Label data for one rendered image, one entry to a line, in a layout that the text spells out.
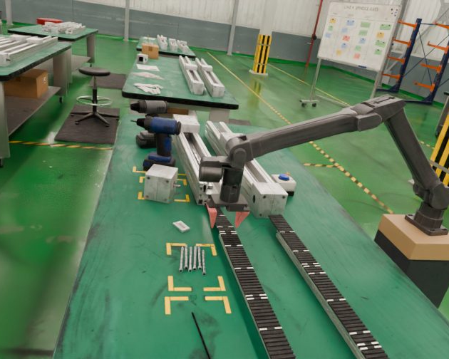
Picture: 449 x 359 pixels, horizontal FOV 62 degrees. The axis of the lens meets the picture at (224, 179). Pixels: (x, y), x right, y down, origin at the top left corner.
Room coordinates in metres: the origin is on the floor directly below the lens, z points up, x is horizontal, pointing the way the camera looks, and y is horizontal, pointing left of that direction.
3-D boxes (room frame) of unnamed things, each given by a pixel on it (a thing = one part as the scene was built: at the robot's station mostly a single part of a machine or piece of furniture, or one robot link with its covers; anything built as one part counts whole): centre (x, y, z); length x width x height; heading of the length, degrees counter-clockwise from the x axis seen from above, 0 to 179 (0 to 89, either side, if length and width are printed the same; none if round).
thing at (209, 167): (0.98, 0.02, 1.01); 0.12 x 0.09 x 0.12; 103
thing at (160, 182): (1.18, 0.21, 0.83); 0.11 x 0.10 x 0.10; 87
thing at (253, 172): (1.60, -0.02, 0.82); 0.80 x 0.10 x 0.09; 18
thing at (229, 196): (0.99, -0.02, 0.92); 0.10 x 0.07 x 0.07; 108
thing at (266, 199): (1.18, -0.17, 0.83); 0.12 x 0.09 x 0.10; 108
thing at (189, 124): (1.78, 0.23, 0.87); 0.16 x 0.11 x 0.07; 18
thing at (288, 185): (1.37, -0.23, 0.81); 0.10 x 0.08 x 0.06; 108
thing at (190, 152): (1.54, 0.16, 0.82); 0.80 x 0.10 x 0.09; 18
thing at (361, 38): (6.97, -1.84, 0.97); 1.51 x 0.50 x 1.95; 33
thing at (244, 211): (1.00, -0.05, 0.85); 0.07 x 0.07 x 0.09; 18
